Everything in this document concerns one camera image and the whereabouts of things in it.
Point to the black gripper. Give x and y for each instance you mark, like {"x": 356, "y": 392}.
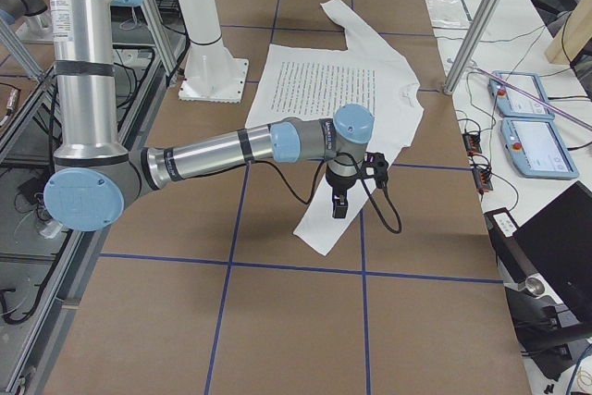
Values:
{"x": 337, "y": 180}

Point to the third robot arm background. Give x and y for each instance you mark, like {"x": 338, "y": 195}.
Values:
{"x": 12, "y": 10}

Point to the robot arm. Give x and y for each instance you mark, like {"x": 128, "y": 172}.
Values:
{"x": 96, "y": 177}

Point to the white long-sleeve printed shirt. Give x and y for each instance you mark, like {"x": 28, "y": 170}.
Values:
{"x": 314, "y": 83}

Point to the plastic document sleeve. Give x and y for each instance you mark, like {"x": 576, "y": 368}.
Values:
{"x": 449, "y": 14}

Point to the aluminium frame post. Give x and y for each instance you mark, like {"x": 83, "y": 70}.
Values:
{"x": 471, "y": 40}

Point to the blue teach pendant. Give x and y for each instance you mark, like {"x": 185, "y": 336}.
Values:
{"x": 512, "y": 103}
{"x": 536, "y": 149}

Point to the black laptop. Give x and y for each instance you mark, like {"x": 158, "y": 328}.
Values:
{"x": 557, "y": 241}

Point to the upper blue teach pendant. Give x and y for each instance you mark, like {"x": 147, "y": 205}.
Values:
{"x": 512, "y": 103}

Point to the purple rod tool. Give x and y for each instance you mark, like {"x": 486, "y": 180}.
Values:
{"x": 492, "y": 109}

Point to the lower blue teach pendant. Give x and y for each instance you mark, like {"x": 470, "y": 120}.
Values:
{"x": 536, "y": 149}

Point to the black box with label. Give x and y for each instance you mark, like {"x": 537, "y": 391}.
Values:
{"x": 501, "y": 228}

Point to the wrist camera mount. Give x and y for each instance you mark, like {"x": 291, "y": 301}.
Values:
{"x": 375, "y": 166}

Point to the orange black connector block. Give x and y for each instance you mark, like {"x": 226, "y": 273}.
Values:
{"x": 472, "y": 143}

